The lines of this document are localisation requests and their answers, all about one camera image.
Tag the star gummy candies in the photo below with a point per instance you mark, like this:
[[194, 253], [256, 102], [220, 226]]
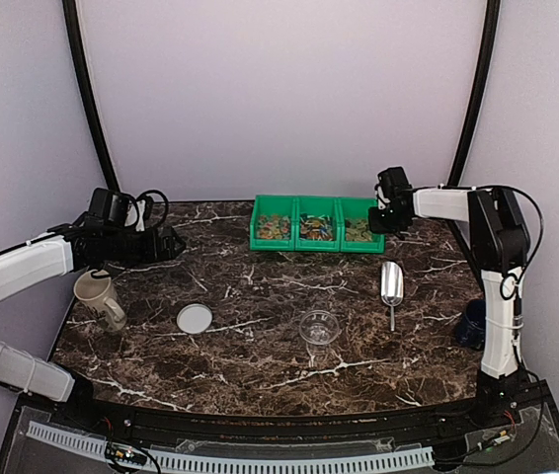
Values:
[[273, 227]]

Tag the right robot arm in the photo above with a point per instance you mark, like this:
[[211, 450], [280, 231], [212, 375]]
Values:
[[505, 232]]

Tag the left black frame post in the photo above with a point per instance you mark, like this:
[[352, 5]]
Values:
[[82, 74]]

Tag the green yellow gummy candies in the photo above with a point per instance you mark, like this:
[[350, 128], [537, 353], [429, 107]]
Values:
[[357, 230]]

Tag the beige ceramic mug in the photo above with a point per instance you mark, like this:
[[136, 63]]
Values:
[[96, 291]]

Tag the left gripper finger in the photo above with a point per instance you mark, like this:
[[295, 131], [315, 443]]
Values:
[[170, 238], [169, 253]]

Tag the green three-compartment bin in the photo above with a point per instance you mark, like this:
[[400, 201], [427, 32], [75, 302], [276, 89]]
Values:
[[339, 208]]

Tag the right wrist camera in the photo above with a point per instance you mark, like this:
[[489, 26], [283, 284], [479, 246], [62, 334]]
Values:
[[392, 184]]

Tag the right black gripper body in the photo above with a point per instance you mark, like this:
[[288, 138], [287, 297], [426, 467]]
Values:
[[386, 223]]

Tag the wrapped colourful candies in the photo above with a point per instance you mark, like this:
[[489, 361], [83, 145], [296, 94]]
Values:
[[316, 227]]

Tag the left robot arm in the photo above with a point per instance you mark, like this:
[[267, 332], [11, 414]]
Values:
[[116, 227]]

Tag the right black frame post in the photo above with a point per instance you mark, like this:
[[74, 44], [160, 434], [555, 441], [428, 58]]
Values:
[[487, 42]]

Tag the metal scoop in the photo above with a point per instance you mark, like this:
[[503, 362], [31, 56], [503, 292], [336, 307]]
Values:
[[391, 288]]

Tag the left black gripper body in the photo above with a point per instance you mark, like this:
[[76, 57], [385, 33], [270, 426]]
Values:
[[119, 249]]

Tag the white jar lid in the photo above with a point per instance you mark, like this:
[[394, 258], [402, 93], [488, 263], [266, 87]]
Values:
[[194, 318]]

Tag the white slotted cable duct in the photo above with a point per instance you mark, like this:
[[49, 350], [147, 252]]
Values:
[[203, 456]]

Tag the black front rail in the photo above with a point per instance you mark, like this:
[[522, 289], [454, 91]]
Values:
[[438, 424]]

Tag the black frame post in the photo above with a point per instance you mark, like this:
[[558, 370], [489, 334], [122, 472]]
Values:
[[487, 42], [82, 74]]

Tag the clear plastic jar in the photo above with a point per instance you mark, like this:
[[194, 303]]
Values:
[[318, 329]]

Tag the dark blue mug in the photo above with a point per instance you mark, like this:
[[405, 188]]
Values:
[[470, 330]]

